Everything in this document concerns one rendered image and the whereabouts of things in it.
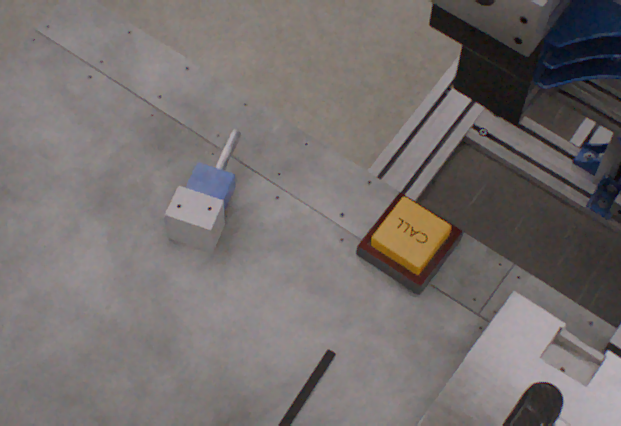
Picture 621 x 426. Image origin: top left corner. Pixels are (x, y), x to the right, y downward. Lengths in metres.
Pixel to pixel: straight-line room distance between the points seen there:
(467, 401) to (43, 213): 0.49
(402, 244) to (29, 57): 0.48
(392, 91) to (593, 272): 0.58
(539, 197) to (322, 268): 0.81
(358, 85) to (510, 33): 1.08
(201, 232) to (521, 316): 0.33
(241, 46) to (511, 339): 1.34
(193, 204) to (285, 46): 1.17
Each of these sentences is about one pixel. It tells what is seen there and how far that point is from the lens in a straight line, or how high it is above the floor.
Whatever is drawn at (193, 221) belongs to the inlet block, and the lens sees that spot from 1.35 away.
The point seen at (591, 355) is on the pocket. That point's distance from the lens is 1.31.
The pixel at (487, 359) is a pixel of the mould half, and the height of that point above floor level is 0.89.
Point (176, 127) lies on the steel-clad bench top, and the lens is 1.47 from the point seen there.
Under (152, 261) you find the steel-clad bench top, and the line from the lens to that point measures 1.40.
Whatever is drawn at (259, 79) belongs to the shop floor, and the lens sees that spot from 2.47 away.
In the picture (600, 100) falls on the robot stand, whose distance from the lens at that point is 1.63.
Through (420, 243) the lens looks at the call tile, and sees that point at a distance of 1.37.
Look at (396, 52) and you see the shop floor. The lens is 2.51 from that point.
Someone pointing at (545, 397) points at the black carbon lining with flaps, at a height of 0.89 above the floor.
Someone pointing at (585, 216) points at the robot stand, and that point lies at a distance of 2.14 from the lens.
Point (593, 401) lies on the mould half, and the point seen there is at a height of 0.89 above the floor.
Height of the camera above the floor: 2.05
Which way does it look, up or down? 62 degrees down
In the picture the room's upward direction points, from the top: 4 degrees clockwise
